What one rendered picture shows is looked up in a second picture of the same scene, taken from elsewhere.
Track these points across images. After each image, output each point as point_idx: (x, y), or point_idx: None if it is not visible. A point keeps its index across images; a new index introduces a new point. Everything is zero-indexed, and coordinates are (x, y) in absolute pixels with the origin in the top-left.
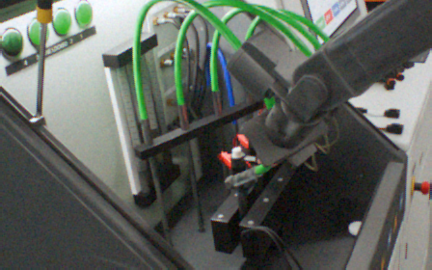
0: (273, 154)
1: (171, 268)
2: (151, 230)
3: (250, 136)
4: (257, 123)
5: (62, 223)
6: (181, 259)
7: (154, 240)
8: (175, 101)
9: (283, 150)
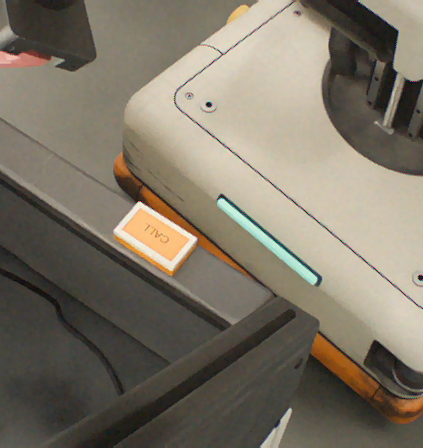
0: (80, 29)
1: (158, 431)
2: (73, 435)
3: (38, 38)
4: (18, 1)
5: None
6: (125, 404)
7: (110, 434)
8: None
9: (77, 5)
